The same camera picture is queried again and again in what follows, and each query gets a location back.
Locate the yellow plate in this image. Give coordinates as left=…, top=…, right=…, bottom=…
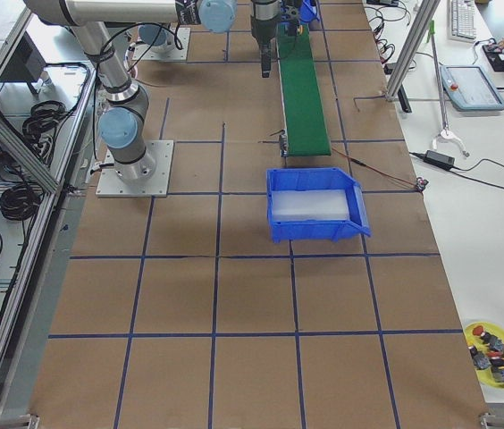
left=463, top=321, right=504, bottom=389

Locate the red black wire pair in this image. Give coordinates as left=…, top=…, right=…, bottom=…
left=332, top=149, right=428, bottom=193

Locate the blue bin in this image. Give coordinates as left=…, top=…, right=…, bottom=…
left=266, top=167, right=372, bottom=243
left=299, top=0, right=320, bottom=24

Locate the teach pendant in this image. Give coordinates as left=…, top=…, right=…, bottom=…
left=440, top=65, right=504, bottom=112

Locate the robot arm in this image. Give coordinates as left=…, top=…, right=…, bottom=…
left=25, top=1, right=237, bottom=181
left=279, top=0, right=303, bottom=38

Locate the right blue bin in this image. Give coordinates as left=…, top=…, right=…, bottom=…
left=266, top=167, right=372, bottom=243

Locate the black laptop charger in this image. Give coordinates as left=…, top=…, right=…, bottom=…
left=424, top=150, right=455, bottom=171

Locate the white keyboard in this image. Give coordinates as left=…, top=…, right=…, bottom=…
left=447, top=0, right=476, bottom=43

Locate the green conveyor belt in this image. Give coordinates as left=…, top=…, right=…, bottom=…
left=277, top=25, right=331, bottom=157

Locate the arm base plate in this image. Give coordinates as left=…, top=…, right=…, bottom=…
left=96, top=140, right=174, bottom=198
left=139, top=25, right=190, bottom=62

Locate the left blue bin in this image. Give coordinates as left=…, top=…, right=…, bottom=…
left=299, top=0, right=320, bottom=24

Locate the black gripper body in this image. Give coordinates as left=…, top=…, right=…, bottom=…
left=250, top=15, right=278, bottom=45

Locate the aluminium profile post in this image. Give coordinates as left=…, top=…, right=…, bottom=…
left=385, top=0, right=440, bottom=101

